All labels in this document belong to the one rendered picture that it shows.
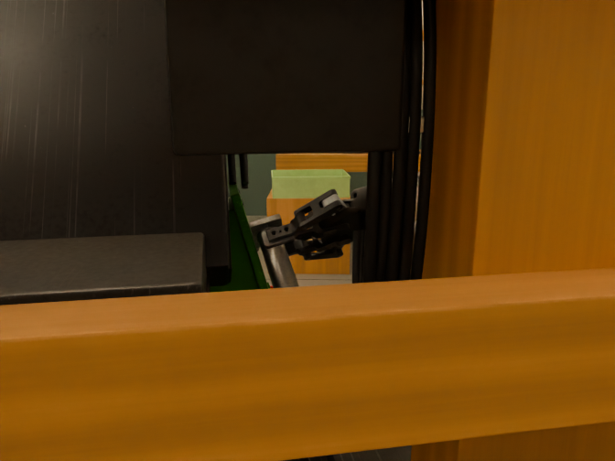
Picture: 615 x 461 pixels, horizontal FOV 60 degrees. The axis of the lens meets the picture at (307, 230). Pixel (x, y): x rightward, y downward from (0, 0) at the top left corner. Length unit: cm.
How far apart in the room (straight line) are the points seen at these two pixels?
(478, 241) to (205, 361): 19
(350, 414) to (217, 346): 9
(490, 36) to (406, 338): 19
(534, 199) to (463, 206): 4
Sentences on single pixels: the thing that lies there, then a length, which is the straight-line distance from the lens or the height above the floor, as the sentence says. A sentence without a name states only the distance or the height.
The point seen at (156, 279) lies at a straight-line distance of 47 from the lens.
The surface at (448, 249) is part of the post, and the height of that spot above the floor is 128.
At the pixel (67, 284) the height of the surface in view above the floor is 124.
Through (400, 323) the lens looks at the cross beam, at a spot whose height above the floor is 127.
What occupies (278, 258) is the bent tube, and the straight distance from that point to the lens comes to 65.
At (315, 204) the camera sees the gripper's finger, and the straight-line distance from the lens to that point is 64.
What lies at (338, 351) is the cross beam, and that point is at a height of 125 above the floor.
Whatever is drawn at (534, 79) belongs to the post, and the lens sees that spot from 37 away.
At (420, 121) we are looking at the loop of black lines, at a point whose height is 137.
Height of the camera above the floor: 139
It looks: 14 degrees down
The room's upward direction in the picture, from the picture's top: straight up
